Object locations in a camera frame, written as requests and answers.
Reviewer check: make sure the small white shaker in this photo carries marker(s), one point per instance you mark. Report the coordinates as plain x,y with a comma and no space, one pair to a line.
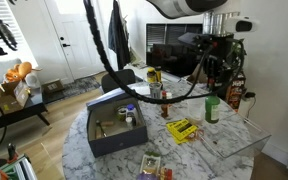
169,96

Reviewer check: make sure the dark grey chair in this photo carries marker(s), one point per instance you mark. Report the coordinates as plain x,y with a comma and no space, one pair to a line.
105,83

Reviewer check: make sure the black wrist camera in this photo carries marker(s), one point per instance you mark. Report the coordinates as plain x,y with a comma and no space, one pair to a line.
190,39

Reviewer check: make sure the white door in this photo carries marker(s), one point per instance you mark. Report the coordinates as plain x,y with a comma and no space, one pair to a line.
80,40

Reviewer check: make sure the purple packet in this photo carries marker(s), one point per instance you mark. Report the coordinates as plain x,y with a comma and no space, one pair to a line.
147,176

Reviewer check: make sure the green sauce bottle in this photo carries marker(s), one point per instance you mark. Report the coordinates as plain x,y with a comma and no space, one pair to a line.
212,110

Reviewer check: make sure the black low bench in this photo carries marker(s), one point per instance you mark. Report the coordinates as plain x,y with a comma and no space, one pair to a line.
30,108

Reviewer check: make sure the grey patterned rug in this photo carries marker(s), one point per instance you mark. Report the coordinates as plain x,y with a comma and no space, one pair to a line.
80,86

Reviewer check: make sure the yellow printed packet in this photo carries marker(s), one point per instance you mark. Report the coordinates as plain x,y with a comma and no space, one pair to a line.
180,130

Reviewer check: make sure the metal spoon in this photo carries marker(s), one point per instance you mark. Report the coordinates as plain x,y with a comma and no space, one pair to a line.
101,128

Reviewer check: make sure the white window blinds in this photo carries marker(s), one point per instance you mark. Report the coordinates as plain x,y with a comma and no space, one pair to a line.
7,13

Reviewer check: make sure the yellow lid jar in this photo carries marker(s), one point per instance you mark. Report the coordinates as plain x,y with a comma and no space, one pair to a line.
151,76

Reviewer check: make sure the open cardboard box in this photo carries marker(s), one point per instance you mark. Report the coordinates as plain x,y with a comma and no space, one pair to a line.
10,100

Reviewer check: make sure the light wooden block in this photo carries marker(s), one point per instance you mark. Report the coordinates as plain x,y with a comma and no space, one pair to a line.
107,123

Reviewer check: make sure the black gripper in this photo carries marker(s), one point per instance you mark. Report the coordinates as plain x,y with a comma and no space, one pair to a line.
219,56

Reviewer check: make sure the brown sauce bottle red cap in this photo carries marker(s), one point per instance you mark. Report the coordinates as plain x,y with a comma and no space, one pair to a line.
165,108

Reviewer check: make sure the small white bottle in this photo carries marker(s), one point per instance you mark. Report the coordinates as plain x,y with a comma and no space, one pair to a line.
129,122

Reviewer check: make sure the white snack packet green edge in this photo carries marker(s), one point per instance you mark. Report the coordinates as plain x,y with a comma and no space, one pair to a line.
150,163

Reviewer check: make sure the metal cup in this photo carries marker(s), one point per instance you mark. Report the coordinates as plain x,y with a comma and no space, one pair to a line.
155,90

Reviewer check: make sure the white paper sheet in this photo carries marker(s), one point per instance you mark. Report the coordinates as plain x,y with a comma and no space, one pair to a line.
142,87

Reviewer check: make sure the black wall charger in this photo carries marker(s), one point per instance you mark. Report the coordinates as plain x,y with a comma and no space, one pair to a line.
249,95

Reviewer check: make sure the black television screen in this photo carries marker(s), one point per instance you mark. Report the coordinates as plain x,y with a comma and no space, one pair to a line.
170,36

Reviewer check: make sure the navy box lid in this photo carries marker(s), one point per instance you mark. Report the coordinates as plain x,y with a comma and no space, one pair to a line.
107,98

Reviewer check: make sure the green metal can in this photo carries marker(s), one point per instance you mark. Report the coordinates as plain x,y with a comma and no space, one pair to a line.
121,113

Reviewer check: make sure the white bottle blue cap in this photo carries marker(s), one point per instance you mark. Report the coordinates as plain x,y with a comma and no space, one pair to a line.
131,111

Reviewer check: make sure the orange stuffed toy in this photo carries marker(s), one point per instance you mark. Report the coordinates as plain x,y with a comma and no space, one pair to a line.
22,70

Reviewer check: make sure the navy cardboard box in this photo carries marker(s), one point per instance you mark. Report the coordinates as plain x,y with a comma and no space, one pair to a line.
117,143

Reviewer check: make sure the red orange sauce packet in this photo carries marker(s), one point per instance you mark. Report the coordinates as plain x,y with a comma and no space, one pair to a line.
166,174

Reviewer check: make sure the clear plastic cup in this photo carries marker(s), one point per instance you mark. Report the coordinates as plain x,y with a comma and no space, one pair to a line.
195,113

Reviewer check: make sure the clear plastic container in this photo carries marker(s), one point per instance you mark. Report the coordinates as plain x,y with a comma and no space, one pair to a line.
237,136

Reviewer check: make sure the white round plush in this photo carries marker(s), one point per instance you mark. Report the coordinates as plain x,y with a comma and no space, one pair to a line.
33,80

